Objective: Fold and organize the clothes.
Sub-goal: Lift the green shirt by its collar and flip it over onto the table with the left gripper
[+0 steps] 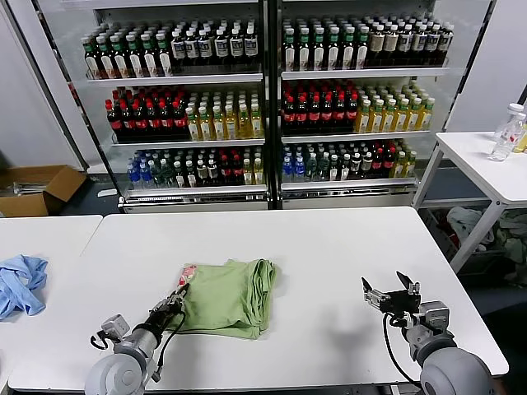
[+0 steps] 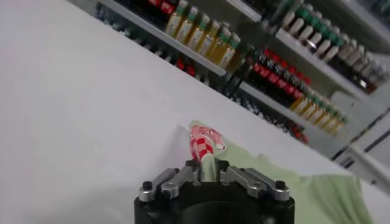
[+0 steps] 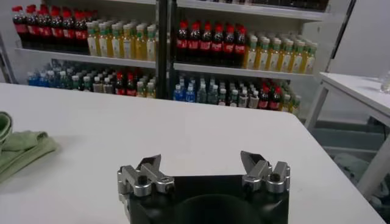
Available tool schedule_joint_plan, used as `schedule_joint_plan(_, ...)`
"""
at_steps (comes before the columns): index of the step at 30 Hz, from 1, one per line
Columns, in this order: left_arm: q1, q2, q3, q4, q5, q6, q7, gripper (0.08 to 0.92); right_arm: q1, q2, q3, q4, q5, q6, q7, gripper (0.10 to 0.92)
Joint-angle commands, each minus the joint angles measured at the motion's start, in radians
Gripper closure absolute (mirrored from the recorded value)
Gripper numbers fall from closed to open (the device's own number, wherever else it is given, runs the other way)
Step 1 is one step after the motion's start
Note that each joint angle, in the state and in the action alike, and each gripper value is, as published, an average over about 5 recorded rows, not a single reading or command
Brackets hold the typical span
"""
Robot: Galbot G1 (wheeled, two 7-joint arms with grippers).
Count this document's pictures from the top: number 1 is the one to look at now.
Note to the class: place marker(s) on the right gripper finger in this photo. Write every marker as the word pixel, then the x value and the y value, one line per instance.
pixel 372 297
pixel 409 284

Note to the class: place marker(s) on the grey green clothes pile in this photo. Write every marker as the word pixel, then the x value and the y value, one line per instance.
pixel 512 243

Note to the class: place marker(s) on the open glass cabinet door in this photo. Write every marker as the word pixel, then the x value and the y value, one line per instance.
pixel 68 103
pixel 459 61

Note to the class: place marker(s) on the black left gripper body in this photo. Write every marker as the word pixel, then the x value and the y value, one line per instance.
pixel 164 314

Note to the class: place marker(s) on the small blue water bottle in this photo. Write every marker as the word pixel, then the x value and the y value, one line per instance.
pixel 133 175
pixel 287 172
pixel 299 171
pixel 144 174

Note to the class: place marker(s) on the light green polo shirt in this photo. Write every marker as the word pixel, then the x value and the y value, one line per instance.
pixel 222 296

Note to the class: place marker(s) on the tall clear bottle white cap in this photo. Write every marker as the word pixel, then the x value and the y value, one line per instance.
pixel 510 123

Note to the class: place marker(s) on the small dark bottle beige label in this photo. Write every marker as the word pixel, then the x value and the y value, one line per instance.
pixel 201 172
pixel 368 165
pixel 356 165
pixel 213 172

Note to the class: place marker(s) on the small clear green bottle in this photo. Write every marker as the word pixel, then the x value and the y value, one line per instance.
pixel 312 170
pixel 167 175
pixel 325 169
pixel 156 175

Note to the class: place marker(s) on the yellow drink bottle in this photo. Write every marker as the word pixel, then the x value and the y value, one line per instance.
pixel 522 144

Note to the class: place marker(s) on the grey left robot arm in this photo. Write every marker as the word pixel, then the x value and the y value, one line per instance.
pixel 119 370

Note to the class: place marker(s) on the small dark bottle white cap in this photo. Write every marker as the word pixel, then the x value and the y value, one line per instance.
pixel 335 168
pixel 346 168
pixel 180 176
pixel 191 175

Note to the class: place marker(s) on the dark drink bottle blue label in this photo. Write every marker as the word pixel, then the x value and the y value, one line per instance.
pixel 407 42
pixel 206 49
pixel 221 48
pixel 434 40
pixel 250 46
pixel 192 49
pixel 236 47
pixel 446 40
pixel 420 41
pixel 179 50

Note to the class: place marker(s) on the dark tea bottle green cap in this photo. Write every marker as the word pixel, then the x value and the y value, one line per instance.
pixel 349 53
pixel 334 54
pixel 364 52
pixel 92 65
pixel 290 54
pixel 121 63
pixel 319 54
pixel 150 62
pixel 165 61
pixel 136 63
pixel 304 54
pixel 107 64

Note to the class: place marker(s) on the silver metal rails bundle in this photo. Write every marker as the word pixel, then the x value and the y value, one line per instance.
pixel 24 186

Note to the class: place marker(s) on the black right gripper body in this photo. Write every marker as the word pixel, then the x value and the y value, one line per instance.
pixel 399 304

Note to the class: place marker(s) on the small yellow juice bottle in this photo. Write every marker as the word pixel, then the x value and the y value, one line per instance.
pixel 258 173
pixel 412 165
pixel 401 165
pixel 247 174

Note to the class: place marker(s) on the dark drink bottle beige label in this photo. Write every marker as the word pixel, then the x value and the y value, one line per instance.
pixel 392 43
pixel 377 44

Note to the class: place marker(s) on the yellow juice bottle green label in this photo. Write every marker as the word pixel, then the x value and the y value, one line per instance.
pixel 377 120
pixel 244 125
pixel 389 119
pixel 192 126
pixel 428 117
pixel 365 120
pixel 218 126
pixel 231 125
pixel 205 126
pixel 402 119
pixel 257 124
pixel 415 118

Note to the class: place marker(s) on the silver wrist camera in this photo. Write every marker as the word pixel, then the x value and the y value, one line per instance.
pixel 434 316
pixel 115 327

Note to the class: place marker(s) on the clear water bottle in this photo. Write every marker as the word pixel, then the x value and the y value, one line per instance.
pixel 503 146

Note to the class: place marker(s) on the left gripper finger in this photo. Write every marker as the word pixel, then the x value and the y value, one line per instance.
pixel 177 297
pixel 186 289

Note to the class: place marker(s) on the small cola bottle red cap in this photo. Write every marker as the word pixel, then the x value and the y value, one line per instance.
pixel 236 172
pixel 379 164
pixel 225 172
pixel 391 163

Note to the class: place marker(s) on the open brown cardboard box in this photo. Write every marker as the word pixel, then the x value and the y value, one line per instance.
pixel 33 203

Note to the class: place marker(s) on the small white floor object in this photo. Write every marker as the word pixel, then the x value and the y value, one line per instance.
pixel 107 192

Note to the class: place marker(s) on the drinks display cabinet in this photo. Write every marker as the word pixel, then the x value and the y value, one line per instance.
pixel 193 203
pixel 350 201

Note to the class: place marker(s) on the light blue crumpled garment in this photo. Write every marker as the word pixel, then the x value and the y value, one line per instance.
pixel 24 280

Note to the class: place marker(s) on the white side table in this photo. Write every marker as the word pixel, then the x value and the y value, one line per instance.
pixel 477 168

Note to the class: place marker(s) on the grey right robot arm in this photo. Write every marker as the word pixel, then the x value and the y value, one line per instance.
pixel 453 368

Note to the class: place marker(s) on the white crumpled garment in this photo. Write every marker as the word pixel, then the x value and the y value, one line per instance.
pixel 465 220

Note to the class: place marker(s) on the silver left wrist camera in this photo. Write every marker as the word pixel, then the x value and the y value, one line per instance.
pixel 115 327

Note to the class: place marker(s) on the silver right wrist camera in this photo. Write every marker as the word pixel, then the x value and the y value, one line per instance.
pixel 434 316

